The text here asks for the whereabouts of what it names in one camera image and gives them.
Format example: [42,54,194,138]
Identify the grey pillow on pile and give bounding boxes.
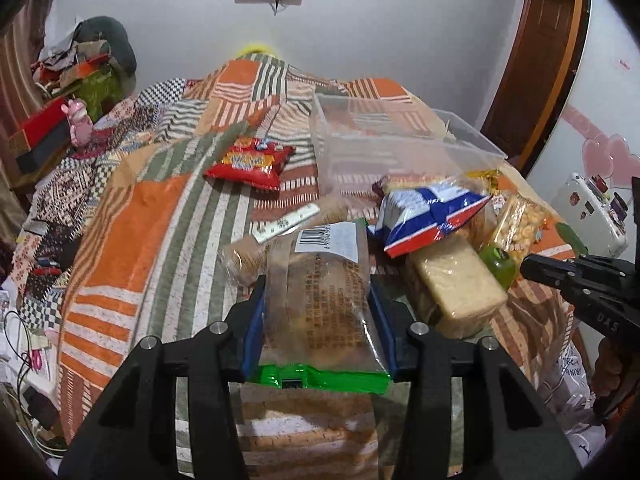
[74,15,137,77]

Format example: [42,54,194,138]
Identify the yellow pea stick snack bag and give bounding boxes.
[465,169,500,194]

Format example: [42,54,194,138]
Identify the clear bag brown bread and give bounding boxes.
[252,221,390,394]

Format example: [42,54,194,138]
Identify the round cracker sleeve pack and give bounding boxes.
[218,196,348,286]

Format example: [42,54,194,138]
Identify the popcorn snack clear bag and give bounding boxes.
[497,193,548,268]

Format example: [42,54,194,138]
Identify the white wardrobe sliding door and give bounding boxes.
[526,0,639,208]

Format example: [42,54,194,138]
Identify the green patterned box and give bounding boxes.
[73,66,124,122]

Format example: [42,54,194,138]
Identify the yellow cake block pack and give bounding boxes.
[406,234,508,339]

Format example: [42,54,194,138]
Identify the right hand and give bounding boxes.
[591,338,639,432]

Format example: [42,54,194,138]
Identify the blue white chip bag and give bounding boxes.
[369,178,491,258]

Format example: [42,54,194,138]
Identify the striped red curtain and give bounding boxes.
[1,0,53,246]

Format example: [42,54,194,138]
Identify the pink rabbit plush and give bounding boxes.
[61,99,93,148]

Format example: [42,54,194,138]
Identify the brown wooden door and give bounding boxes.
[482,0,590,174]

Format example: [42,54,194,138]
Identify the red shoe box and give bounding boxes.
[9,96,66,157]

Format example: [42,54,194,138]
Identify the yellow bed footboard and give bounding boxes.
[235,44,278,58]

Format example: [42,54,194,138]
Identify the clear plastic storage bin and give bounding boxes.
[309,93,506,197]

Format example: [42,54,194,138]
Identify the white sticker covered case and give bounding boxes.
[551,172,628,258]

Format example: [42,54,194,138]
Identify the red snack packet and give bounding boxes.
[203,136,296,192]

